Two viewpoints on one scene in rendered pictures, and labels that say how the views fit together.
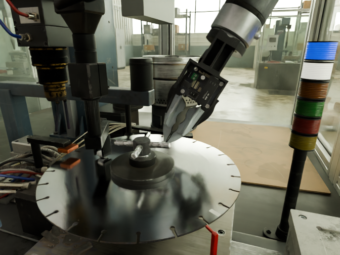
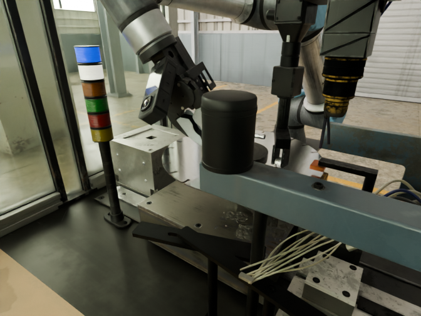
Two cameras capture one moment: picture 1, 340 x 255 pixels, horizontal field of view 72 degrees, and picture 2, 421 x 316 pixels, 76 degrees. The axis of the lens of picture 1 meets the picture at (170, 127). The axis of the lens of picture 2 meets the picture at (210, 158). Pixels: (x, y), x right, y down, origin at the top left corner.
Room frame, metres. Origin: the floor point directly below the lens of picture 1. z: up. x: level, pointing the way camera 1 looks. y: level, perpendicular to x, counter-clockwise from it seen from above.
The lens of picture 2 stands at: (0.88, 0.13, 1.18)
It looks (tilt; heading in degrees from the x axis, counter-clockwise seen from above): 25 degrees down; 197
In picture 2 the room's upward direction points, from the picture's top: straight up
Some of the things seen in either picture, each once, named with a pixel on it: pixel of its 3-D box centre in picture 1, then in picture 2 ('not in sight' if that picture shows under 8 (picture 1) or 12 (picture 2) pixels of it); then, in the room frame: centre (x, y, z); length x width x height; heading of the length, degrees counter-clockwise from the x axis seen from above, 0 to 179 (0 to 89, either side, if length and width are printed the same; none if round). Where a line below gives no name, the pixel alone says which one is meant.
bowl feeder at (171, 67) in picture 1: (173, 93); not in sight; (1.15, -0.02, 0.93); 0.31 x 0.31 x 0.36
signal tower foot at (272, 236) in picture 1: (284, 232); (116, 215); (0.41, -0.25, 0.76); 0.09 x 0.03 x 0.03; 72
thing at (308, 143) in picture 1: (302, 139); (101, 132); (0.41, -0.25, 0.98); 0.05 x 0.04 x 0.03; 162
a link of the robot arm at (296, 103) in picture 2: not in sight; (294, 106); (-0.25, 0.15, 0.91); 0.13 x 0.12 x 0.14; 57
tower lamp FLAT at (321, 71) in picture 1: (316, 70); (91, 71); (0.41, -0.25, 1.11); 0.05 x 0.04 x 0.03; 162
